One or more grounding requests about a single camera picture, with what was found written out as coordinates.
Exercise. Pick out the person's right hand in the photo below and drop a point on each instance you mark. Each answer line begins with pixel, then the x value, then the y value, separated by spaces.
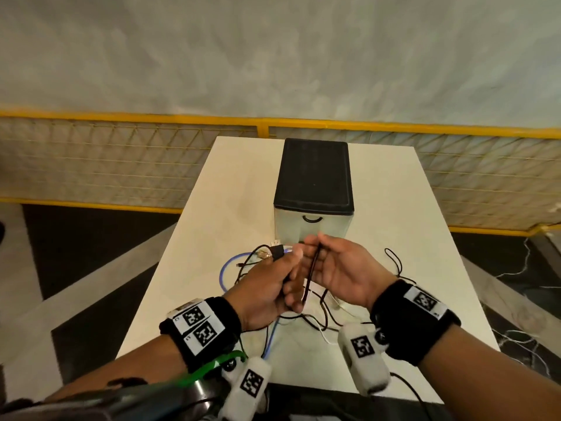
pixel 350 271

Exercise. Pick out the person's left thumb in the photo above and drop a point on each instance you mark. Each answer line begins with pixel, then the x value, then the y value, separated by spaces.
pixel 292 258

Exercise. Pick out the person's right forearm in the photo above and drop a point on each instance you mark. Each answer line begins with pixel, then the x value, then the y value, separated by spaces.
pixel 491 377

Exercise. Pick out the grey metal bar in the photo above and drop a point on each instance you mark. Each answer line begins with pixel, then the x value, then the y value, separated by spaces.
pixel 109 405

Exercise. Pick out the person's left forearm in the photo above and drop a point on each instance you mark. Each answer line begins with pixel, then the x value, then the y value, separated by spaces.
pixel 127 368

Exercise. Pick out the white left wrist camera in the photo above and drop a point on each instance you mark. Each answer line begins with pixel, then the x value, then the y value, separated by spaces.
pixel 247 388

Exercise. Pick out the person's left hand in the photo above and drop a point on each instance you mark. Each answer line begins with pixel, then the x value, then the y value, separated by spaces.
pixel 256 293

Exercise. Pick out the yellow-framed mesh fence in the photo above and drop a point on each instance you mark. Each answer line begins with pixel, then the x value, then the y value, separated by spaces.
pixel 87 162

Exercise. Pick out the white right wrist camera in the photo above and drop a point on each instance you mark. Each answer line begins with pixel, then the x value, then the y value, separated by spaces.
pixel 363 359

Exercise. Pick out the black right wristband with marker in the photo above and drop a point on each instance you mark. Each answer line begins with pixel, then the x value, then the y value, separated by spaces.
pixel 403 328

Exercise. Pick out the black left wristband with markers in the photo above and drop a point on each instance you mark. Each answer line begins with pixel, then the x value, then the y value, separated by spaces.
pixel 219 322

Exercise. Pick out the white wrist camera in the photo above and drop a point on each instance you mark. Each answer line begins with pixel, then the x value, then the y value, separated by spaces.
pixel 247 388
pixel 363 359

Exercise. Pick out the black-topped white drawer box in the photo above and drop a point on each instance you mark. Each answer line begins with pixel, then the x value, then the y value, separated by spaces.
pixel 314 179

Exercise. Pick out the person's right thumb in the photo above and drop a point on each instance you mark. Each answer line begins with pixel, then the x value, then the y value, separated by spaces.
pixel 333 243

